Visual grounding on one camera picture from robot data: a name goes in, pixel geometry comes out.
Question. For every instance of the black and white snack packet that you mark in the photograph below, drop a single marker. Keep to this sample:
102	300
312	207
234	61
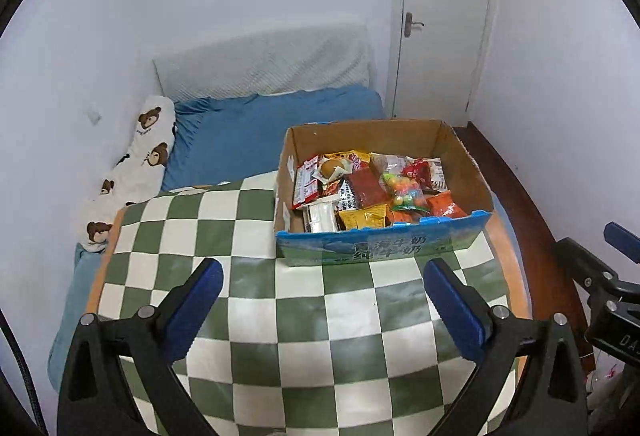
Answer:
346	196

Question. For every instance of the dark red snack packet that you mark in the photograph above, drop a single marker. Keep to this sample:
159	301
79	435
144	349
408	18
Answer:
367	188

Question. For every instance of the green checked tablecloth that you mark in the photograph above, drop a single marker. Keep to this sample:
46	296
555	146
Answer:
300	316

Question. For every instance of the white bear print pillow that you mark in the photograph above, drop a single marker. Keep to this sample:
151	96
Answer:
145	151

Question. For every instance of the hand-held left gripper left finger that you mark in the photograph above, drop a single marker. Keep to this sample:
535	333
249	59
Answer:
200	296

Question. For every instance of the red and white snack packet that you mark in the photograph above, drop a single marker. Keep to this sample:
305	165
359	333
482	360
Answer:
305	183

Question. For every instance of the white snack bag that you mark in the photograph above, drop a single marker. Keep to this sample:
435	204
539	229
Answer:
430	173

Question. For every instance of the yellow and red snack packet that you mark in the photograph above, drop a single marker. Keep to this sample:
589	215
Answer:
357	158

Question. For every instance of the white padded headboard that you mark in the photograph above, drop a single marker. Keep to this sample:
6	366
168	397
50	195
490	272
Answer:
260	61

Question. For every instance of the colourful candy bag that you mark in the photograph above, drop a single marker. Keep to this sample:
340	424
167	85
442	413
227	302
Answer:
402	191

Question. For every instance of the light blue blanket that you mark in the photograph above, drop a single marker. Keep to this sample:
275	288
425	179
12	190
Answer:
75	291

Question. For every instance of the blue printed cardboard box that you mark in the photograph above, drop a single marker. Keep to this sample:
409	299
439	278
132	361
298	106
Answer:
380	248

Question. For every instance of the brown wooden bed frame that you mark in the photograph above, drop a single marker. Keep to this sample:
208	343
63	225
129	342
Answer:
525	226

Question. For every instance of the clear bread packet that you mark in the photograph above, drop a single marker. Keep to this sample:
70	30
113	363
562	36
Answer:
392	162

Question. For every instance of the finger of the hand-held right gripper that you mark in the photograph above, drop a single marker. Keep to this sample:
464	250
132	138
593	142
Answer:
585	261
622	241

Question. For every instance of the orange snack packet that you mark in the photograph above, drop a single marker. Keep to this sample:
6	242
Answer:
405	217
445	205

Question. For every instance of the blue bed sheet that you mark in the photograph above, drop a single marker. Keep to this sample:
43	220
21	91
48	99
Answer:
250	131

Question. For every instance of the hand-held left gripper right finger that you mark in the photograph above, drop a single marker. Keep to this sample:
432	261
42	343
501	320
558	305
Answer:
455	306

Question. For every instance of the clear bun packet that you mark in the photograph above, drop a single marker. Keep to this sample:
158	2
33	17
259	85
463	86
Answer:
330	168

